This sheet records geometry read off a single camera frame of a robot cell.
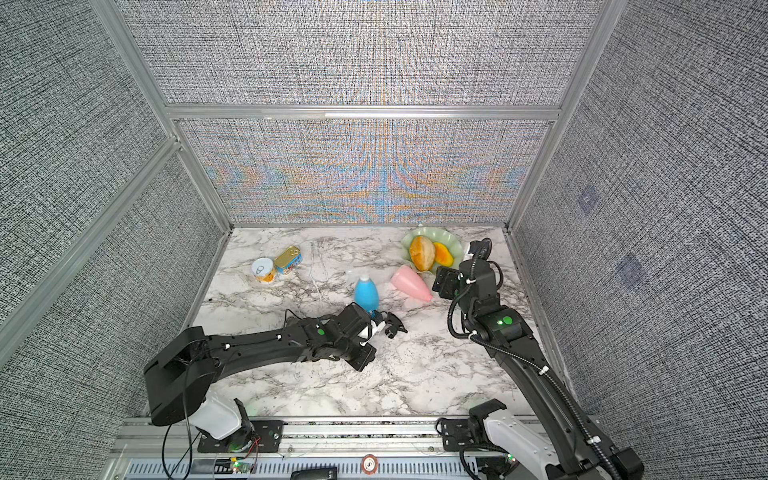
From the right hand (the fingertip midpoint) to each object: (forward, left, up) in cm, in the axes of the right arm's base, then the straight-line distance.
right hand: (453, 263), depth 74 cm
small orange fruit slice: (+19, -3, -23) cm, 30 cm away
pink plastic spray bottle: (+9, +9, -22) cm, 25 cm away
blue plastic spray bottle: (+3, +23, -20) cm, 30 cm away
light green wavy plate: (+29, -2, -23) cm, 37 cm away
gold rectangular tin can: (+20, +51, -24) cm, 60 cm away
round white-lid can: (+14, +58, -22) cm, 63 cm away
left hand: (-16, +18, -21) cm, 32 cm away
